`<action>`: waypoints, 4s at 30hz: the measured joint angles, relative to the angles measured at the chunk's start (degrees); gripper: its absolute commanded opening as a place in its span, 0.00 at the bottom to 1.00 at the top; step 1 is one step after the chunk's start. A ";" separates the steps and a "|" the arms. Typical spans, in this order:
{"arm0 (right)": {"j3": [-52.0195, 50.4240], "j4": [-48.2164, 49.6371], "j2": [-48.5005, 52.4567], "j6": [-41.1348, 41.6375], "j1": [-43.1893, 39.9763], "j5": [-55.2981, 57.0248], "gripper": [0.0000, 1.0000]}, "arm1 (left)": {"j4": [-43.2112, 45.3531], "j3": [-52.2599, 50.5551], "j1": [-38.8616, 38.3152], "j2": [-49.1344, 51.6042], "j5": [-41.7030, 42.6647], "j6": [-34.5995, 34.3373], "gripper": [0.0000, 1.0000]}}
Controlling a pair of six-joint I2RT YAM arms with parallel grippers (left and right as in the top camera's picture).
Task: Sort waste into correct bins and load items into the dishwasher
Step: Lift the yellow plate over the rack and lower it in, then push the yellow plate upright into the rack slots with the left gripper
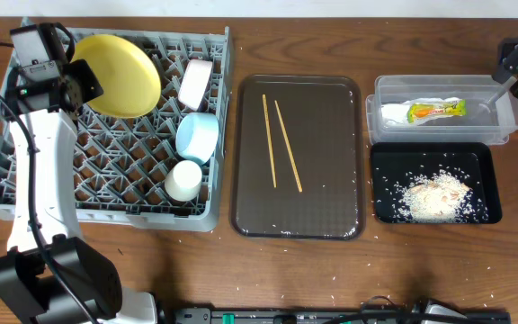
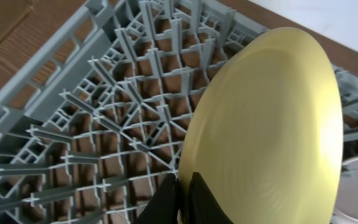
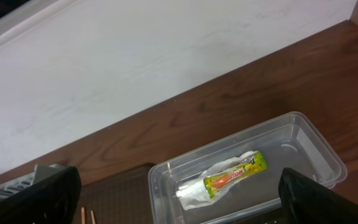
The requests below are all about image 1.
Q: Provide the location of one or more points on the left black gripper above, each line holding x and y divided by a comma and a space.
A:
87, 80

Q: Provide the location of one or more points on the yellow plate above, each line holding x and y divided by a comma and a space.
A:
129, 80

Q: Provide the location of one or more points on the white plate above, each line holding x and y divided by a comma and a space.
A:
194, 84

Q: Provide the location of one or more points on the green snack wrapper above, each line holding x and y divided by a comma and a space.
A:
419, 111

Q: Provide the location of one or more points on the light blue bowl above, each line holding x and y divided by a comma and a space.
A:
197, 137

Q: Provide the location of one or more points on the small white cup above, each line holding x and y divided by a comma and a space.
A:
183, 182

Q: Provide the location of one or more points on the wooden chopstick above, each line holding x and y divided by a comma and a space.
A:
289, 148
269, 139

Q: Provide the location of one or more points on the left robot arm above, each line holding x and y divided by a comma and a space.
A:
49, 274

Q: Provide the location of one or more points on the pile of rice waste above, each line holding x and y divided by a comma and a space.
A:
438, 198

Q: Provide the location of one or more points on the black waste tray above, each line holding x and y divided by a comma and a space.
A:
393, 160

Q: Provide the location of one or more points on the grey plastic dish rack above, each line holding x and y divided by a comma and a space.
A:
120, 164

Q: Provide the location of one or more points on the clear plastic bin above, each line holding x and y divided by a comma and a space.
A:
492, 113

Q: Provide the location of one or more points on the dark brown serving tray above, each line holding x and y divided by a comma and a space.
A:
322, 115

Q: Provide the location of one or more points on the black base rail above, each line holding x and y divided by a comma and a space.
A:
378, 309

